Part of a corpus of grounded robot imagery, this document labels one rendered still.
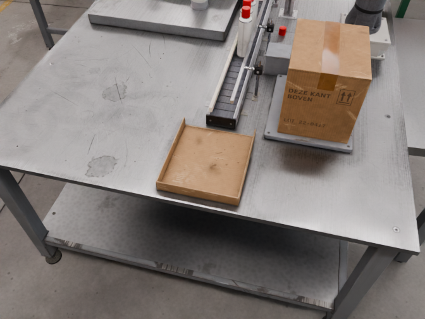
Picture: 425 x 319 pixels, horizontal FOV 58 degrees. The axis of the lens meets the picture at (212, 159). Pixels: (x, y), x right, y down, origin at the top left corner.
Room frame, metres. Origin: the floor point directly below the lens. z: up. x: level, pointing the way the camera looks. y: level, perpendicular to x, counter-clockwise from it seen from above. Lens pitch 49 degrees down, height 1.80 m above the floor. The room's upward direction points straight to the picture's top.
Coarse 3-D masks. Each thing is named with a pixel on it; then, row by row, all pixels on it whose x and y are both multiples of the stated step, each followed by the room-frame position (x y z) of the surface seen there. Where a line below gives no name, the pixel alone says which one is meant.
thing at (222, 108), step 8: (264, 8) 1.77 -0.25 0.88; (256, 32) 1.55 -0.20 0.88; (256, 40) 1.49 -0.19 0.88; (232, 64) 1.31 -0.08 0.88; (240, 64) 1.31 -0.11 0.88; (248, 64) 1.31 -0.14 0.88; (232, 72) 1.25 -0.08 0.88; (224, 80) 1.20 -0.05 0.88; (232, 80) 1.20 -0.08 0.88; (224, 88) 1.16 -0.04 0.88; (232, 88) 1.16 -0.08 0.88; (240, 88) 1.16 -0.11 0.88; (224, 96) 1.11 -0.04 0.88; (216, 104) 1.06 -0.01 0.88; (224, 104) 1.06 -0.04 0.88; (232, 104) 1.06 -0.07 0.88; (216, 112) 1.02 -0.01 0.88; (224, 112) 1.02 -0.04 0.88; (232, 112) 1.02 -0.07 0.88
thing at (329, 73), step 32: (320, 32) 1.14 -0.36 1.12; (352, 32) 1.14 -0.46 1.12; (320, 64) 0.97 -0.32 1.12; (352, 64) 0.97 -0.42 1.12; (288, 96) 0.94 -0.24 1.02; (320, 96) 0.92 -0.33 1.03; (352, 96) 0.90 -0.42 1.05; (288, 128) 0.94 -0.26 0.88; (320, 128) 0.92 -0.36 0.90; (352, 128) 0.89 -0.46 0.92
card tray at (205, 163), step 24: (192, 144) 0.91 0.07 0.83; (216, 144) 0.91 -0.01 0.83; (240, 144) 0.91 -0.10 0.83; (168, 168) 0.80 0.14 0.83; (192, 168) 0.80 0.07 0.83; (216, 168) 0.80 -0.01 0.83; (240, 168) 0.80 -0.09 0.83; (192, 192) 0.69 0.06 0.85; (216, 192) 0.70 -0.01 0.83; (240, 192) 0.68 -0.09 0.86
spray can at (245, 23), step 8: (248, 8) 1.37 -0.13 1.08; (240, 16) 1.38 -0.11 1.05; (248, 16) 1.36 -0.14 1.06; (240, 24) 1.36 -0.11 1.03; (248, 24) 1.35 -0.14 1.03; (240, 32) 1.36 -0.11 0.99; (248, 32) 1.35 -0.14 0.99; (240, 40) 1.36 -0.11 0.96; (248, 40) 1.36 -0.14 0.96; (240, 48) 1.36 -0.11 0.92; (240, 56) 1.35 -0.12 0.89
